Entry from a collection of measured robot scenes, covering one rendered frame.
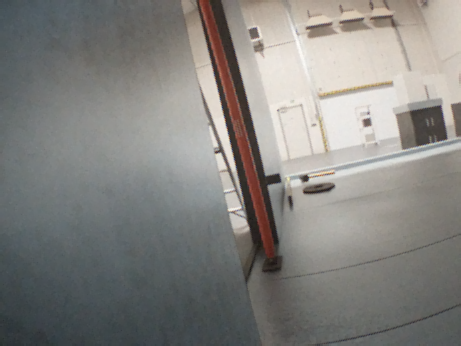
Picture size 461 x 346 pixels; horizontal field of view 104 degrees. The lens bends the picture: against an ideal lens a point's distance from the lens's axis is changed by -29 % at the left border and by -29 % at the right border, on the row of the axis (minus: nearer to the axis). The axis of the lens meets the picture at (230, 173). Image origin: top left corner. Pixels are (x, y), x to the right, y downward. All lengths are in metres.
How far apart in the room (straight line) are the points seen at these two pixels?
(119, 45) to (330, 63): 11.07
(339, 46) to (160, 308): 11.51
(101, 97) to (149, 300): 0.14
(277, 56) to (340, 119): 3.77
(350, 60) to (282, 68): 2.99
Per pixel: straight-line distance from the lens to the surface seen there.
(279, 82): 10.92
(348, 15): 11.46
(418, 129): 5.11
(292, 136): 10.59
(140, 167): 0.20
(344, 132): 11.02
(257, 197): 0.75
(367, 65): 11.61
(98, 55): 0.20
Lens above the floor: 0.75
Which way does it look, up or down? 4 degrees down
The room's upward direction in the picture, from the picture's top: 13 degrees counter-clockwise
